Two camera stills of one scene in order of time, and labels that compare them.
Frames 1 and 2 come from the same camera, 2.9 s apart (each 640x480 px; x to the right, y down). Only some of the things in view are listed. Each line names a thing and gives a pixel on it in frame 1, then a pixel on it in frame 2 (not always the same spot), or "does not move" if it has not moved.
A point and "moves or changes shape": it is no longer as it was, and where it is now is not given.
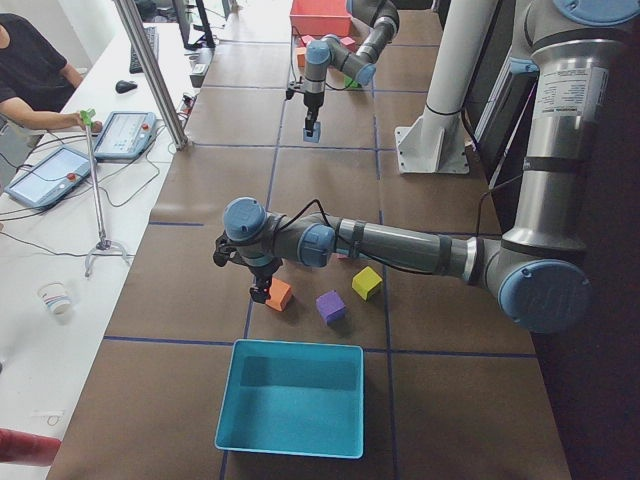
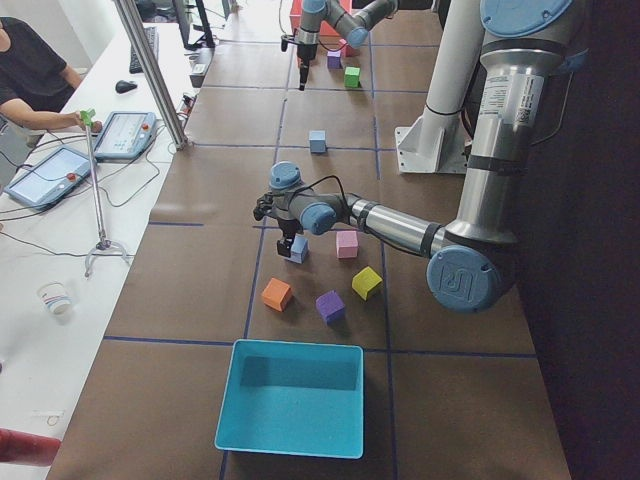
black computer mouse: x=123 y=87 does not move
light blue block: x=316 y=133 moves or changes shape
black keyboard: x=153 y=35 does not move
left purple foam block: x=331 y=308 does not move
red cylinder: x=18 y=446 does not move
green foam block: x=349 y=82 does not move
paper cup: x=55 y=296 does not move
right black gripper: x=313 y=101 → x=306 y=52
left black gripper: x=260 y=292 → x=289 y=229
